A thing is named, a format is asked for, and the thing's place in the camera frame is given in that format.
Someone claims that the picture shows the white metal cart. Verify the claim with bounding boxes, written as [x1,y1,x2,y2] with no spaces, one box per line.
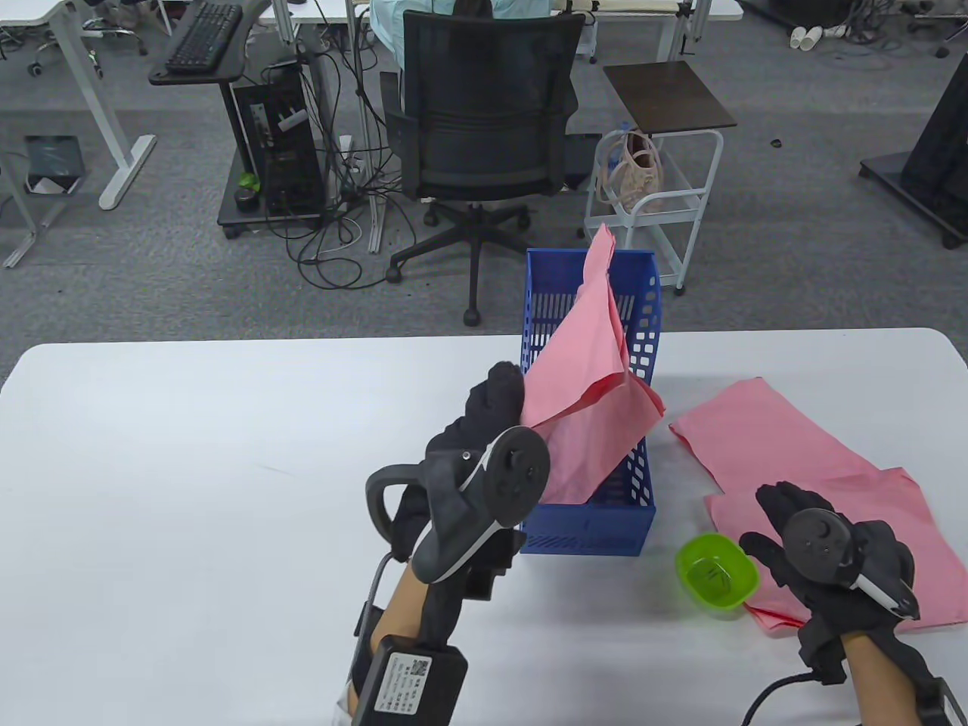
[582,129,725,297]

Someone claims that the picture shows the person's right forearm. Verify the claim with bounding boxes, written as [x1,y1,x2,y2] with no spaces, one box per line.
[841,632,942,726]

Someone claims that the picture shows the black keyboard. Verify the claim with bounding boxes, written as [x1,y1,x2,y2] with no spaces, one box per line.
[164,1,244,75]

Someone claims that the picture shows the white desk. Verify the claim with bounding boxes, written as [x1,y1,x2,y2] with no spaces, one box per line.
[0,0,157,270]
[274,0,746,255]

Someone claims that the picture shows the green plastic bowl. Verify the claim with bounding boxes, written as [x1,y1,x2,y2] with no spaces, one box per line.
[675,532,760,612]

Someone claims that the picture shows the person's left hand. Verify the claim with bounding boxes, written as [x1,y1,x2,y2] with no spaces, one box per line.
[389,361,528,606]

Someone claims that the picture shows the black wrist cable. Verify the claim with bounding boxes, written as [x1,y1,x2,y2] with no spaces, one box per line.
[741,673,814,726]

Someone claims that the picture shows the black computer cart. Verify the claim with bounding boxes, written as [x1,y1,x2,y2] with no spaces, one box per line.
[148,0,337,240]

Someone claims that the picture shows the blue plastic file basket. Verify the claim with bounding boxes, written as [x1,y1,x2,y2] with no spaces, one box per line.
[519,248,663,558]

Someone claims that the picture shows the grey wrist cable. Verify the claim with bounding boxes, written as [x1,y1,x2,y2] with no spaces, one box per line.
[369,551,398,606]

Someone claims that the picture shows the black mesh office chair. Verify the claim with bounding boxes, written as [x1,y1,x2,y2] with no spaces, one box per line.
[380,11,588,327]

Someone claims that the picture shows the black computer tower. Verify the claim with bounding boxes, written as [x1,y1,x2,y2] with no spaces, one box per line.
[231,72,327,222]

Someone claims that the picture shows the brown side table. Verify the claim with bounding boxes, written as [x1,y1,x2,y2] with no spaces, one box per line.
[602,60,738,138]

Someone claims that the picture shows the beige handbag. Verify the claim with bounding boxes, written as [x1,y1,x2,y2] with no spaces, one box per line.
[595,129,668,214]

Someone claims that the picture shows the black white handheld controller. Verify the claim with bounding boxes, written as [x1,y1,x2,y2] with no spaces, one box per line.
[780,507,921,622]
[366,426,551,585]

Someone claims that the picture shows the pink paper stack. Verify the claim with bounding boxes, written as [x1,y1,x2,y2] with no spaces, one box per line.
[522,223,668,506]
[703,467,968,634]
[669,377,884,494]

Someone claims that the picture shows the black floor cables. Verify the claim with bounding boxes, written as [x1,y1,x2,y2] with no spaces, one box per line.
[281,136,418,292]

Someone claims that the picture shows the person's left forearm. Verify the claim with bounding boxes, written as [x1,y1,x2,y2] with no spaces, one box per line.
[368,561,426,653]

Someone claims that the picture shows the person's right hand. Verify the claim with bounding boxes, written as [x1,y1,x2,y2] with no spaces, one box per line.
[740,481,921,646]

